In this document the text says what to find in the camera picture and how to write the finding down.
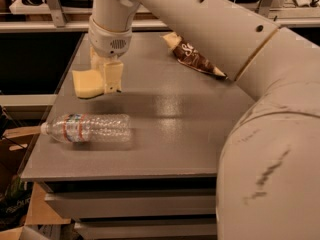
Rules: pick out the yellow sponge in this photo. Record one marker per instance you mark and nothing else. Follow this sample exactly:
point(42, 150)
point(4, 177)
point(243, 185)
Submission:
point(87, 84)

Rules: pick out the brown snack chip bag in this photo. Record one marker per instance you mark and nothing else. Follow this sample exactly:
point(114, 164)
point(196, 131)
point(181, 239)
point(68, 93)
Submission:
point(188, 56)

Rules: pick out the grey drawer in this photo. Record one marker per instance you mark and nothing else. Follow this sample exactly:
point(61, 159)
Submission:
point(120, 204)
point(150, 229)

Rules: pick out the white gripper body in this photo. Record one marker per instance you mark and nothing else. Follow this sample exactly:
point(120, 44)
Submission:
point(109, 40)

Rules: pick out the clear plastic water bottle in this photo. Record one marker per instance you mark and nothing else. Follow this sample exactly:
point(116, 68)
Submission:
point(83, 128)

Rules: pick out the lower grey drawer front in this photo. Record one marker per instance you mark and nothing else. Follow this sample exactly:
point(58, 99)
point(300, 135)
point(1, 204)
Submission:
point(150, 229)

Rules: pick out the brown cardboard box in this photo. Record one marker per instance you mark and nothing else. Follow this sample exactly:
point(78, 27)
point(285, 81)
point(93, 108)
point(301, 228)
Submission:
point(24, 215)

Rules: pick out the grey drawer cabinet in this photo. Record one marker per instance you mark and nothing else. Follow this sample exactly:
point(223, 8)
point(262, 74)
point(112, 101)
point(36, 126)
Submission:
point(154, 179)

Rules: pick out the metal shelf rail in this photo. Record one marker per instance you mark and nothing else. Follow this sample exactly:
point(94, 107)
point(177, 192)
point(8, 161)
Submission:
point(17, 17)

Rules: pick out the upper grey drawer front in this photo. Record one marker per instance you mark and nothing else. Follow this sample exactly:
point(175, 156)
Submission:
point(120, 204)

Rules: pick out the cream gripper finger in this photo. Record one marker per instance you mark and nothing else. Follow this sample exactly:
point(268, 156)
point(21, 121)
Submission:
point(112, 76)
point(97, 62)

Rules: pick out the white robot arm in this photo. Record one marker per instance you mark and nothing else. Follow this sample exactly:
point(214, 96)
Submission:
point(268, 177)

